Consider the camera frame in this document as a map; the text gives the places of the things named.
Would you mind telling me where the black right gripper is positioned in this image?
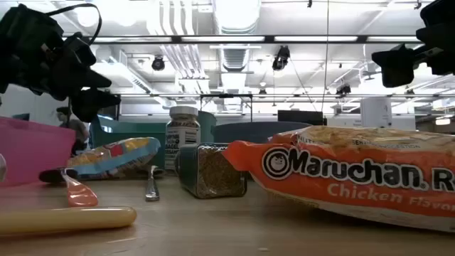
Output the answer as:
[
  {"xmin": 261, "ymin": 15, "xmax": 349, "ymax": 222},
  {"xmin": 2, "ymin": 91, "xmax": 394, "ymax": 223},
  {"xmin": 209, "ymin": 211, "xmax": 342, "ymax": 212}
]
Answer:
[{"xmin": 371, "ymin": 0, "xmax": 455, "ymax": 88}]

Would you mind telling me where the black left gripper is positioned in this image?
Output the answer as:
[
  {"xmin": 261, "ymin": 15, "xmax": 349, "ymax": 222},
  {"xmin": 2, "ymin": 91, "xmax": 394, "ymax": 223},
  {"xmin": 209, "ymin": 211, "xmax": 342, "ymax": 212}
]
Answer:
[{"xmin": 0, "ymin": 4, "xmax": 122, "ymax": 124}]

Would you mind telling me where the yellow blue ramen packet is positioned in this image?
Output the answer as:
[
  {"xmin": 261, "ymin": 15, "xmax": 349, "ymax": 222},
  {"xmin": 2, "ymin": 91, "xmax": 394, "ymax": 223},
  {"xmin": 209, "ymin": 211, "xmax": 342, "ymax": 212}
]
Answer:
[{"xmin": 66, "ymin": 137, "xmax": 163, "ymax": 181}]

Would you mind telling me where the coral handled spoon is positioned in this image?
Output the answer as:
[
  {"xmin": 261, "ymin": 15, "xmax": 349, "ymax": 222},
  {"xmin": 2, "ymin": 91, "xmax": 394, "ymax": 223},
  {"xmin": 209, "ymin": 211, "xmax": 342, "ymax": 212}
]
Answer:
[{"xmin": 38, "ymin": 166, "xmax": 100, "ymax": 208}]

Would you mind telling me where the white-lidded seasoning jar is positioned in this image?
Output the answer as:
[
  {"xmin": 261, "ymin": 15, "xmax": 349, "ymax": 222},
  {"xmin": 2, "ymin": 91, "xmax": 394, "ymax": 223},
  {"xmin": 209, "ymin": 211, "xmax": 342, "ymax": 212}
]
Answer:
[{"xmin": 164, "ymin": 105, "xmax": 202, "ymax": 171}]

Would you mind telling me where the all-metal spoon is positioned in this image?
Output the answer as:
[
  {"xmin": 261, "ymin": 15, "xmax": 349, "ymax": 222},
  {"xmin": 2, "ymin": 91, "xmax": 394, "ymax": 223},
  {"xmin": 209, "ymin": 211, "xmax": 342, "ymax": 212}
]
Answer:
[{"xmin": 144, "ymin": 164, "xmax": 166, "ymax": 203}]

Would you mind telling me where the green-label oregano jar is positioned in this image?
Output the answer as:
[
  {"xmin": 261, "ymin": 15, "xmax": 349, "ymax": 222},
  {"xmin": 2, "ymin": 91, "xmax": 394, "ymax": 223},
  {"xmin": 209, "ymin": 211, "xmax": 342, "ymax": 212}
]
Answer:
[{"xmin": 173, "ymin": 142, "xmax": 249, "ymax": 200}]

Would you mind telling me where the person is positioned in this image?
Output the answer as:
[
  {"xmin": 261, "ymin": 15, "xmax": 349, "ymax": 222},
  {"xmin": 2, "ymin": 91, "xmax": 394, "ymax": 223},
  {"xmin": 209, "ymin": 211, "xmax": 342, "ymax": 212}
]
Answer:
[{"xmin": 55, "ymin": 105, "xmax": 90, "ymax": 156}]

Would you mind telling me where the white appliance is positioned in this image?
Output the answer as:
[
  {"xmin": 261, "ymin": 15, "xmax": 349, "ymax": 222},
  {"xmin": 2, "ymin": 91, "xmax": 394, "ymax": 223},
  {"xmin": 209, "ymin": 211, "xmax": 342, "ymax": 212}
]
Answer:
[{"xmin": 360, "ymin": 96, "xmax": 394, "ymax": 129}]

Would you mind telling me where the teal plastic bin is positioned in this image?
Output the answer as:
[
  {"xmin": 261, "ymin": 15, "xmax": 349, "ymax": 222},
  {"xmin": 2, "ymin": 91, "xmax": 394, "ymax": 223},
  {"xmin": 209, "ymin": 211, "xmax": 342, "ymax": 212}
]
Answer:
[{"xmin": 88, "ymin": 110, "xmax": 218, "ymax": 170}]

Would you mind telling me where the pink plastic bin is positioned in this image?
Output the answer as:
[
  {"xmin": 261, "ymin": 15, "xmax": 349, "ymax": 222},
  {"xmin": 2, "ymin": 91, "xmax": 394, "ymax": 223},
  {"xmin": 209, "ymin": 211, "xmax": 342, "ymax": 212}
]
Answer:
[{"xmin": 0, "ymin": 116, "xmax": 77, "ymax": 188}]

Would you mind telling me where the small clear glass jar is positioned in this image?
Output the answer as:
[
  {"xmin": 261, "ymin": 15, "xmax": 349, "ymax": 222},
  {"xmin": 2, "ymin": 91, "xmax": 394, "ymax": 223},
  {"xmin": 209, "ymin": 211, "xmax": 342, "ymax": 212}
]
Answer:
[{"xmin": 0, "ymin": 153, "xmax": 8, "ymax": 183}]

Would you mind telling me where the black monitor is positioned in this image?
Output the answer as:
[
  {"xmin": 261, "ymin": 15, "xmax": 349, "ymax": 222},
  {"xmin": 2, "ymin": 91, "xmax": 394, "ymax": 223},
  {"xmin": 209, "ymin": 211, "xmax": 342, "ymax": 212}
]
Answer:
[{"xmin": 277, "ymin": 109, "xmax": 326, "ymax": 127}]

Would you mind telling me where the orange Maruchan ramen packet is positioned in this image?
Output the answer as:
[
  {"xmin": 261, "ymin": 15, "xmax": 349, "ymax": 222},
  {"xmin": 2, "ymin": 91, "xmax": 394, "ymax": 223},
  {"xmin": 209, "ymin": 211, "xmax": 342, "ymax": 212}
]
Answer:
[{"xmin": 221, "ymin": 124, "xmax": 455, "ymax": 234}]

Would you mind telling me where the black framed light bar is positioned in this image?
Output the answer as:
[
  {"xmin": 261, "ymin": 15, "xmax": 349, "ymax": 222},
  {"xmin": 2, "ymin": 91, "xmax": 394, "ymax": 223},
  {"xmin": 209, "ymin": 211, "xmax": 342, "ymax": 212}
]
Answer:
[{"xmin": 62, "ymin": 34, "xmax": 424, "ymax": 45}]

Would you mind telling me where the blue bowl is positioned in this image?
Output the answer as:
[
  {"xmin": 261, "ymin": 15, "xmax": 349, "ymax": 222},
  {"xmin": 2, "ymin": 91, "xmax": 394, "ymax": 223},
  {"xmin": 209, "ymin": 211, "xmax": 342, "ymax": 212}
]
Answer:
[{"xmin": 211, "ymin": 121, "xmax": 314, "ymax": 145}]

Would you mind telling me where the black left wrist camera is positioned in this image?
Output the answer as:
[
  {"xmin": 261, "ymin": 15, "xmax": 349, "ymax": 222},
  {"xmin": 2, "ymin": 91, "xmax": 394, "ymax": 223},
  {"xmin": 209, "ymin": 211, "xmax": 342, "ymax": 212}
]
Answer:
[{"xmin": 62, "ymin": 33, "xmax": 97, "ymax": 68}]

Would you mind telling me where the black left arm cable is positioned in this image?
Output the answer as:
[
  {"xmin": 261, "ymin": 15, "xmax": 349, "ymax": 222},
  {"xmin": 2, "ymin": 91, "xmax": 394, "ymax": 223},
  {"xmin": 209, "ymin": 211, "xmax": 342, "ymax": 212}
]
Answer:
[{"xmin": 45, "ymin": 2, "xmax": 104, "ymax": 46}]

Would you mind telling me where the thin hanging cable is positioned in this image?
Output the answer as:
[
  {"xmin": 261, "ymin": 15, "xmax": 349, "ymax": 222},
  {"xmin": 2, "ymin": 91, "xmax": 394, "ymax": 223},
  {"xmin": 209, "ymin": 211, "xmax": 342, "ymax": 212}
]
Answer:
[{"xmin": 321, "ymin": 0, "xmax": 330, "ymax": 112}]

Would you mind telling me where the yellow handled spoon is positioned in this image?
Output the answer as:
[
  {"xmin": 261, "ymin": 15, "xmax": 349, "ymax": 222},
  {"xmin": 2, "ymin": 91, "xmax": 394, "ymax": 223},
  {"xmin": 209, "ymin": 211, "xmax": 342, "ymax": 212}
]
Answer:
[{"xmin": 0, "ymin": 206, "xmax": 138, "ymax": 236}]

